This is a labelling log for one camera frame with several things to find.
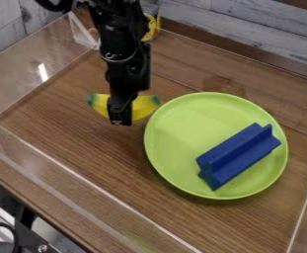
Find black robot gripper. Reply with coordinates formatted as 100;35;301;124
98;42;153;127

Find yellow toy banana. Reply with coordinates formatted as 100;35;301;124
86;93;160;121

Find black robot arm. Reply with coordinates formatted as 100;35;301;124
85;0;150;127

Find green round plate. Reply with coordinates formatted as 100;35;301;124
144;92;288;200

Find yellow labelled tin can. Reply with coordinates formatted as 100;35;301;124
142;12;160;42

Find blue T-shaped block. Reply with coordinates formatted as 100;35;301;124
194;124;280;191

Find black metal table leg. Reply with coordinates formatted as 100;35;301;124
14;206;59;253

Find clear acrylic corner bracket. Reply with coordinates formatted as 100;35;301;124
68;12;100;50

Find clear acrylic tray wall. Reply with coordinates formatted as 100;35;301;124
0;126;200;253

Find black cable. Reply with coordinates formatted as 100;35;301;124
0;221;19;253

